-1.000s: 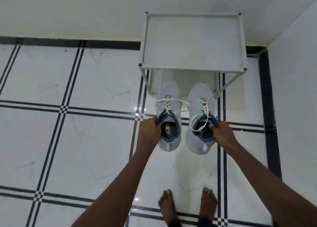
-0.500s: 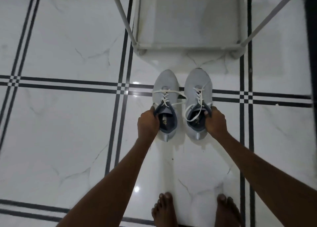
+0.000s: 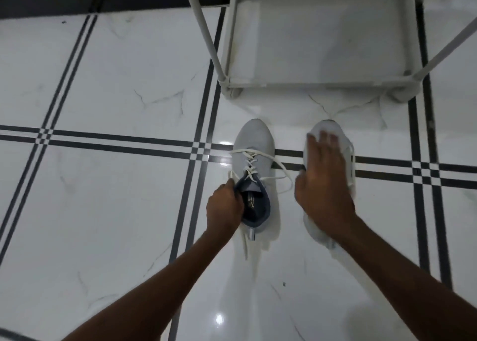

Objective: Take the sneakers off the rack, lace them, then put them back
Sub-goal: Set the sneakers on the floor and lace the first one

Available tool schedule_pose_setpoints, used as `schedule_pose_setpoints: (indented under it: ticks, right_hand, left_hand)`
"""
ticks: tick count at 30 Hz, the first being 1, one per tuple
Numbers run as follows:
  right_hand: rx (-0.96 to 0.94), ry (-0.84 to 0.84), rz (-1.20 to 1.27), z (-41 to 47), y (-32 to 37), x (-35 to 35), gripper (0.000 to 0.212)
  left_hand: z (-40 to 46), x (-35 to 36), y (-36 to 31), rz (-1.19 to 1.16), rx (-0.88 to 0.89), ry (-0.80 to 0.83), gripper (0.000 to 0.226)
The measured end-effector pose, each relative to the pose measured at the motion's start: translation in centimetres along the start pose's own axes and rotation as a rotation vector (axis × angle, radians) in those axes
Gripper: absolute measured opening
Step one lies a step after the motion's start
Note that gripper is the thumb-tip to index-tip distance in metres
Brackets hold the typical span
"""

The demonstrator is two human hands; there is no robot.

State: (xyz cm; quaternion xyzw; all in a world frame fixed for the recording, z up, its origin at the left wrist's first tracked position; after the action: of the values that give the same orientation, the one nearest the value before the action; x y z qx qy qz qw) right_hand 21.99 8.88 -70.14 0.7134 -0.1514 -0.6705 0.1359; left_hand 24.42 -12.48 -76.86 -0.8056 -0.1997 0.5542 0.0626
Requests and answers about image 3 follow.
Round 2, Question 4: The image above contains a person's left hand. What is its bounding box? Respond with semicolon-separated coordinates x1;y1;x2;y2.
206;178;245;238

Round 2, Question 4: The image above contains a person's left forearm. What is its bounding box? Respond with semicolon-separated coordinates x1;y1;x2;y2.
61;230;233;341

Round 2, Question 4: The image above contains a person's right forearm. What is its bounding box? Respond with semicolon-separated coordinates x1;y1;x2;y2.
333;215;477;341

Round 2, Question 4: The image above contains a white metal shoe rack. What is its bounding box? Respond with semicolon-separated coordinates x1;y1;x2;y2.
180;0;477;103

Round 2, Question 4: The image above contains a white sneaker with blue collar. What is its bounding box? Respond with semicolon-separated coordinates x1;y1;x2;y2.
227;118;296;262

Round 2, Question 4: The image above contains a person's right hand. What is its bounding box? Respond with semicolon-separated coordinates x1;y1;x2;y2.
294;131;357;240

